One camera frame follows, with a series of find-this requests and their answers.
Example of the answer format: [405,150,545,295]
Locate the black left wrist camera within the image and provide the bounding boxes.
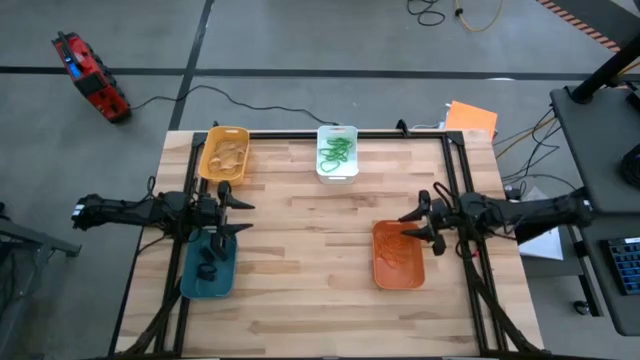
[158,190,194,217]

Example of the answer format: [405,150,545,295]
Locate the black cable coil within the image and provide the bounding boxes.
[405,0,447,27]

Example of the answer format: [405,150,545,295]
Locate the striped floor ramp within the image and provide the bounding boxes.
[535,0,640,54]

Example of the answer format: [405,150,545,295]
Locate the orange plastic basket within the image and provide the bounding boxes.
[371,219,427,292]

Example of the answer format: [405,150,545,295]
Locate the wide tan rubber band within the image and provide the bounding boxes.
[227,149,248,174]
[215,139,247,157]
[208,152,241,174]

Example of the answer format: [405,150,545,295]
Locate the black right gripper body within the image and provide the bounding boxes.
[428,196,464,235]

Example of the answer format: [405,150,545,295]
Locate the red black power station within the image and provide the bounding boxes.
[51,30,132,124]

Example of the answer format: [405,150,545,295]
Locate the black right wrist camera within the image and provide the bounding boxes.
[458,192,490,221]

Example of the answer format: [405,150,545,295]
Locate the black keyboard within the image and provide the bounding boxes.
[602,236,640,296]

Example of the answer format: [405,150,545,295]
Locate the grey metal stand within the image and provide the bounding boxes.
[0,199,84,360]

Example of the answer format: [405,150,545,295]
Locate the white plastic basket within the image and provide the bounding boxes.
[315,124,360,186]

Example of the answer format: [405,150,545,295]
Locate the yellow plastic basket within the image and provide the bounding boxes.
[198,125,251,187]

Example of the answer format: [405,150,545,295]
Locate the white paper sheet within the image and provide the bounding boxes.
[518,186,565,261]

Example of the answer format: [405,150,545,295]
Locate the grey computer desk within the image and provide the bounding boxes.
[513,84,640,337]

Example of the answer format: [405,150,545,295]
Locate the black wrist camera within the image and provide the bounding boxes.
[158,190,194,217]
[458,192,490,221]

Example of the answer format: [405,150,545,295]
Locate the yellow floor cable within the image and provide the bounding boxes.
[452,0,504,33]

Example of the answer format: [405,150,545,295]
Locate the black desk cable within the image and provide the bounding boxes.
[494,106,579,191]

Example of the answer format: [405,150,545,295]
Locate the black right camera cable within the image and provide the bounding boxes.
[431,181,459,204]

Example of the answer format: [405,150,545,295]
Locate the orange paper folder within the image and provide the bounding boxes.
[444,100,500,141]

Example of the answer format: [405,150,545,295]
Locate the teal plastic basket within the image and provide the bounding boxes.
[179,227,239,301]

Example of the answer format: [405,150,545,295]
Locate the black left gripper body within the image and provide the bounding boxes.
[196,196,225,235]

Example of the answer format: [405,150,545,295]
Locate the black floor cable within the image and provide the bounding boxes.
[129,83,341,127]

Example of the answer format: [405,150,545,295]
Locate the black stand pole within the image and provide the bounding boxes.
[569,47,640,105]

